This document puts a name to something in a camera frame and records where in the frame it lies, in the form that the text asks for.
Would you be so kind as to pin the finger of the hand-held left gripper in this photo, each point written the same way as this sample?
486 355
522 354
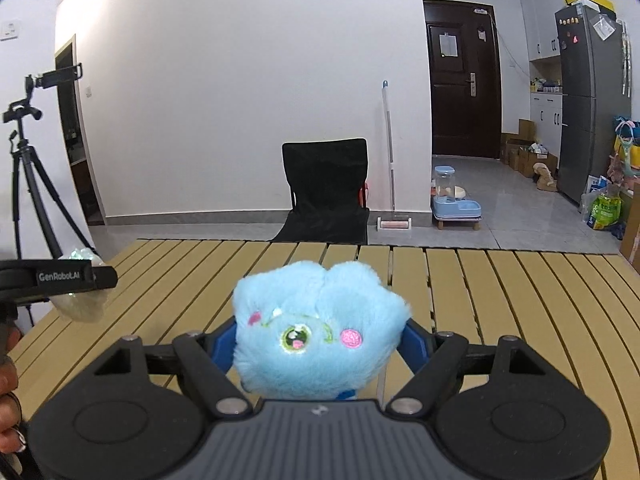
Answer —
106 278

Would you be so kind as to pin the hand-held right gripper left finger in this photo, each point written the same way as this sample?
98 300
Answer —
222 347

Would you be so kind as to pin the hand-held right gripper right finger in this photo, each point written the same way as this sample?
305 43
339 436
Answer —
417 347

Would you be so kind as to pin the clear plastic bag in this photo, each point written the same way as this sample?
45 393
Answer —
80 307

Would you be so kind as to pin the blue plush toy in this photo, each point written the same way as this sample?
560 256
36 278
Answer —
320 320

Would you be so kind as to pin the person's left hand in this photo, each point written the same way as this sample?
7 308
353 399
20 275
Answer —
10 410

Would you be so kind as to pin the tan slatted folding table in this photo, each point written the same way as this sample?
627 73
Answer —
475 300

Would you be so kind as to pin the white sponge mop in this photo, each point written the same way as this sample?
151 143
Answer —
395 224

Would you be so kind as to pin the blue pet water dispenser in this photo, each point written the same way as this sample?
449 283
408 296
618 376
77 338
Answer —
455 207

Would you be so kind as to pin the dark interior doorway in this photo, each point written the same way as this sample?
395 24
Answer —
77 135

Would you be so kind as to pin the black folding chair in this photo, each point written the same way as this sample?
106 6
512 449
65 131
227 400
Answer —
325 180

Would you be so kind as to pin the tan plush toy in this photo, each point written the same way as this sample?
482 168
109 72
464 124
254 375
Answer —
545 177

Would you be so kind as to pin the stack of small cardboard boxes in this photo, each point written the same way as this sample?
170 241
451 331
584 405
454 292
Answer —
525 152

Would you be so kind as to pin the green pet food bag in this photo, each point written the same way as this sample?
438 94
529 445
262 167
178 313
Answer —
604 210

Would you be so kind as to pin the dark brown door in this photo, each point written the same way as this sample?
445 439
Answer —
460 110

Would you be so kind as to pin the large cardboard box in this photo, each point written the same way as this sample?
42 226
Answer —
631 235

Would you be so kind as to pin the white lower cabinet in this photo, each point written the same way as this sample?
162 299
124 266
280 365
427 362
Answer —
546 120

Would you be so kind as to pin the white cabinet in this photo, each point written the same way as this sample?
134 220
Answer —
546 120
542 15

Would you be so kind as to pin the grey refrigerator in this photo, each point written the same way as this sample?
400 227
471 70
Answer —
590 120

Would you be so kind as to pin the white paper notice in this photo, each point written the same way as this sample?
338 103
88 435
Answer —
449 45

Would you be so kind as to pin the white upper cabinet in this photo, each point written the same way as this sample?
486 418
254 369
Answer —
542 15

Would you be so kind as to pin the clear plastic pouch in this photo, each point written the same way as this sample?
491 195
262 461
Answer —
602 25

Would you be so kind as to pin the black camera tripod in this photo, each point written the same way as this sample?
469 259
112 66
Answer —
21 135

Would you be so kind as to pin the white wall switch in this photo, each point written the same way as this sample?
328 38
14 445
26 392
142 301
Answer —
9 30

